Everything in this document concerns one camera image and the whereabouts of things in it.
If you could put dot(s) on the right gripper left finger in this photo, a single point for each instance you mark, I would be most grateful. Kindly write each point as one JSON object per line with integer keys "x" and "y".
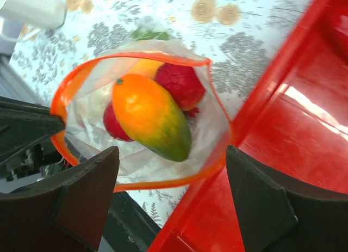
{"x": 65, "y": 212}

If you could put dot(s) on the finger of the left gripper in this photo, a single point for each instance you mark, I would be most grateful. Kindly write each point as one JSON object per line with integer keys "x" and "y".
{"x": 23, "y": 125}

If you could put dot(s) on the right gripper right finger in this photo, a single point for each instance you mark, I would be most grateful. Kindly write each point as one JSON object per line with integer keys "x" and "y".
{"x": 277, "y": 212}

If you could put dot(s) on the red apple toy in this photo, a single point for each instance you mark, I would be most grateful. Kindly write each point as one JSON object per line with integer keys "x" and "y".
{"x": 112, "y": 125}

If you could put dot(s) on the green orange mango toy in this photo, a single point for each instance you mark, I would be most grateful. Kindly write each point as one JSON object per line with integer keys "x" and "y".
{"x": 149, "y": 115}

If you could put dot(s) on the clear zip top bag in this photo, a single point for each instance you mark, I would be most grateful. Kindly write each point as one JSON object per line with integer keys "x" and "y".
{"x": 84, "y": 93}

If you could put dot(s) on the orange fruit toy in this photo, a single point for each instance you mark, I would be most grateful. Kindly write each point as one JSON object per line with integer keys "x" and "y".
{"x": 145, "y": 67}

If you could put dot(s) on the red pomegranate toy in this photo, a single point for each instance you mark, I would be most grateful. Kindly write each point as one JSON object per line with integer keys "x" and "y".
{"x": 182, "y": 83}

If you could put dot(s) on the red plastic tray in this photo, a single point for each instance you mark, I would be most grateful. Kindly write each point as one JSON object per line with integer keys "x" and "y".
{"x": 295, "y": 121}

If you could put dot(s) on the white cup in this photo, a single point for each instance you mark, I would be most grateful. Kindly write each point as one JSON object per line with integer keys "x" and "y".
{"x": 41, "y": 14}

